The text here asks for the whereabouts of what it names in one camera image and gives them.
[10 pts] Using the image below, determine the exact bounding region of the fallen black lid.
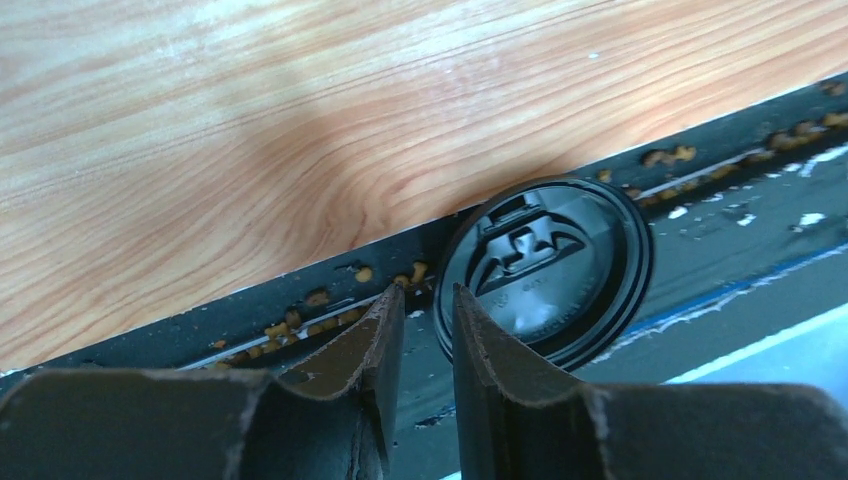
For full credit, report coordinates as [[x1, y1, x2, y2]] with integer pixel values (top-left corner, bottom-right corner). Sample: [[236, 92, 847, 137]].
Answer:
[[433, 175, 655, 371]]

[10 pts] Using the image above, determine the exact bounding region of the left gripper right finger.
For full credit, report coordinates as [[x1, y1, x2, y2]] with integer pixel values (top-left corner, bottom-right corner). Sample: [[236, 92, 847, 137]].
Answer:
[[452, 284, 847, 479]]

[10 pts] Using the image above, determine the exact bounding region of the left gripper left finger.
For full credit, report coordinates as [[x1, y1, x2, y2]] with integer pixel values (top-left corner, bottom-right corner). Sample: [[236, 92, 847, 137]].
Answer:
[[1, 285, 405, 479]]

